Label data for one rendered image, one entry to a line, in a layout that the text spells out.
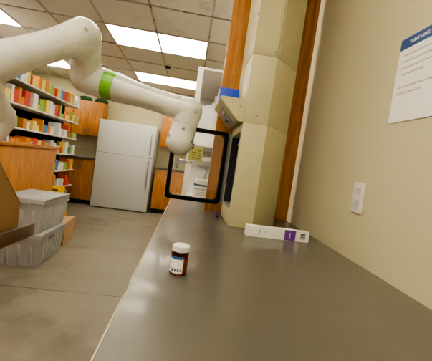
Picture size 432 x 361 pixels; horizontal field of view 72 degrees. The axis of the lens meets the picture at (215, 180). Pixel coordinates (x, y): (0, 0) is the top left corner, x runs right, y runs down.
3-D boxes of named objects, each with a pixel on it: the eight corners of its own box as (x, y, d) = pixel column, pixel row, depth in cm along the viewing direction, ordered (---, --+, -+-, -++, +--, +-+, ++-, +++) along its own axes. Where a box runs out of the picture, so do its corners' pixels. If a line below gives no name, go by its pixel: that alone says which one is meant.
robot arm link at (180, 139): (161, 149, 115) (188, 157, 116) (170, 118, 115) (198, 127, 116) (164, 150, 129) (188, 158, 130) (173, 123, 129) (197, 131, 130)
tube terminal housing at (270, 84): (264, 218, 167) (284, 82, 163) (281, 233, 135) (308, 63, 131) (220, 213, 165) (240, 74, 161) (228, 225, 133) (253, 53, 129)
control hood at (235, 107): (232, 129, 162) (235, 111, 162) (243, 122, 130) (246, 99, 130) (211, 126, 161) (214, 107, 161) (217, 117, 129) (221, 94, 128)
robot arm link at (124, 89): (115, 104, 125) (107, 98, 114) (123, 78, 125) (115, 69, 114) (198, 130, 127) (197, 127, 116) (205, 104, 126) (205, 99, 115)
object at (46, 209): (68, 222, 333) (72, 193, 331) (41, 235, 273) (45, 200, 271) (29, 217, 329) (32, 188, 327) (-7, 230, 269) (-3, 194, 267)
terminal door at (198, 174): (218, 204, 163) (229, 132, 161) (163, 197, 160) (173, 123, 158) (218, 204, 164) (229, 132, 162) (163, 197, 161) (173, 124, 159)
